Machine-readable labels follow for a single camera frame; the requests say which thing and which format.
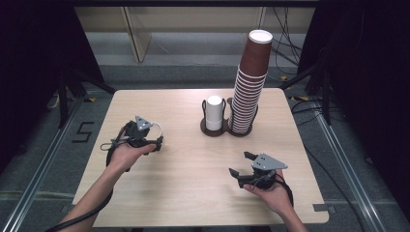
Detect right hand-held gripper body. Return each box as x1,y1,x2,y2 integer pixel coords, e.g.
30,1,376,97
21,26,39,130
237,153,289,190

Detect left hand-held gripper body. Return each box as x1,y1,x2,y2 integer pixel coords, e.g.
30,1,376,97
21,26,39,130
124,115,154,149

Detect dark wire cup holder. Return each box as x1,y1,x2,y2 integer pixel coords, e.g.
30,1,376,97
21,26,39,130
199,97,259,138

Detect stack of white cups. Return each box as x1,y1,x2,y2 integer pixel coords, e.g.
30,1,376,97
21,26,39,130
205,95,224,131

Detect stack of brown cups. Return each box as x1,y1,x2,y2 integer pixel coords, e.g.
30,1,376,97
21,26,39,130
227,29,274,134

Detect person's left hand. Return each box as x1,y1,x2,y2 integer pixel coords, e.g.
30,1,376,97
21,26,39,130
109,143,158,173

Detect person's right hand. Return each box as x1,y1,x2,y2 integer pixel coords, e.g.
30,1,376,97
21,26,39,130
244,170,293,217

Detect black metal stand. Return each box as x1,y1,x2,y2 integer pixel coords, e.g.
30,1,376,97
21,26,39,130
57,62,117,130
278,47,334,126

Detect white upright board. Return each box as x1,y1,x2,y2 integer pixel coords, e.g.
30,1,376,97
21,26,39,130
120,7,153,64

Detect dark curtain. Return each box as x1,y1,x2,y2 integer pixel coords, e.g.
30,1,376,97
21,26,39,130
298,0,410,220
0,3,104,168

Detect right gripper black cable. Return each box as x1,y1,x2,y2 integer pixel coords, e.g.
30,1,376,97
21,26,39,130
274,178,295,208

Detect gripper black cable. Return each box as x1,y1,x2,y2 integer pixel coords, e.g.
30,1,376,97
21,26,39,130
274,178,295,208
44,120,136,232

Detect black floor cable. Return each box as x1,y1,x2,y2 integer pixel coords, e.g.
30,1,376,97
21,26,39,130
289,98,368,232

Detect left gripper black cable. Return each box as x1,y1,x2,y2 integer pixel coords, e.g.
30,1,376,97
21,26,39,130
44,120,136,232

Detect metal floor rail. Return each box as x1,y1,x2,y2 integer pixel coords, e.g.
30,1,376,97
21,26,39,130
313,109,386,232
0,96,89,232

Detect hanging black cables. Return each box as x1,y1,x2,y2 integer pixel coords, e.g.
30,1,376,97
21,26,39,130
270,6,306,83

